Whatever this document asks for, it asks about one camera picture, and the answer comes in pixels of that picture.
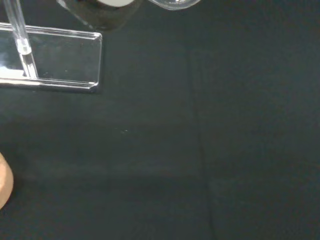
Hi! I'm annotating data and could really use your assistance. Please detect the clear funnel stand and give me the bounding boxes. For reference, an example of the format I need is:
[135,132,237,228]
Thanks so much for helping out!
[0,0,103,94]

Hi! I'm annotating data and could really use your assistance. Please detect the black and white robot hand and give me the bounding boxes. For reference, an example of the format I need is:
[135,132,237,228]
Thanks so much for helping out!
[96,0,135,8]

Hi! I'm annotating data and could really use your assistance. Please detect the person's hand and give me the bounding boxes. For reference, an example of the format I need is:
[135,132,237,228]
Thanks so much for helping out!
[0,152,15,211]

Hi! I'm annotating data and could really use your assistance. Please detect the black table cloth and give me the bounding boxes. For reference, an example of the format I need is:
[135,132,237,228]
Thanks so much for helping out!
[0,0,320,240]

